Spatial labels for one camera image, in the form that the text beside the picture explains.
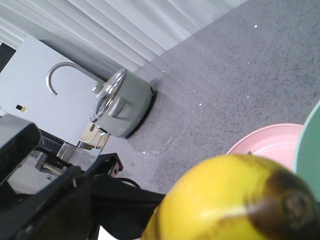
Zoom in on pink plate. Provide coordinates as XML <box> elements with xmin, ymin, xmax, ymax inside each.
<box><xmin>227</xmin><ymin>123</ymin><xmax>304</xmax><ymax>171</ymax></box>

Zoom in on white curtain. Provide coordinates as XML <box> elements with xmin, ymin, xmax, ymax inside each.
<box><xmin>0</xmin><ymin>0</ymin><xmax>242</xmax><ymax>79</ymax></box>

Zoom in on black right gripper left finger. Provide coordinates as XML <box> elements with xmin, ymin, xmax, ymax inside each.
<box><xmin>0</xmin><ymin>116</ymin><xmax>42</xmax><ymax>198</ymax></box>

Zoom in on chrome curved faucet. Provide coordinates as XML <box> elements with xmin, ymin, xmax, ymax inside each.
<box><xmin>45</xmin><ymin>61</ymin><xmax>105</xmax><ymax>96</ymax></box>

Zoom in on white cabinet panel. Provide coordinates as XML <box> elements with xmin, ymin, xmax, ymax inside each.
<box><xmin>0</xmin><ymin>36</ymin><xmax>97</xmax><ymax>145</ymax></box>

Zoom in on grey pot with glass lid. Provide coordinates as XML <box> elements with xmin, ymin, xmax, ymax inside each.
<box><xmin>90</xmin><ymin>69</ymin><xmax>154</xmax><ymax>138</ymax></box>

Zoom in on yellow banana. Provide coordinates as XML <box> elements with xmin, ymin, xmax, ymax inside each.
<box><xmin>141</xmin><ymin>154</ymin><xmax>320</xmax><ymax>240</ymax></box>

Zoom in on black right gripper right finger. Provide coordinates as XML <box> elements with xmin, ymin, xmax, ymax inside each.
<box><xmin>0</xmin><ymin>153</ymin><xmax>164</xmax><ymax>240</ymax></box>

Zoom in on green bowl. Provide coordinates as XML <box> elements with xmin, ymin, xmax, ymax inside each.
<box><xmin>294</xmin><ymin>103</ymin><xmax>320</xmax><ymax>200</ymax></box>

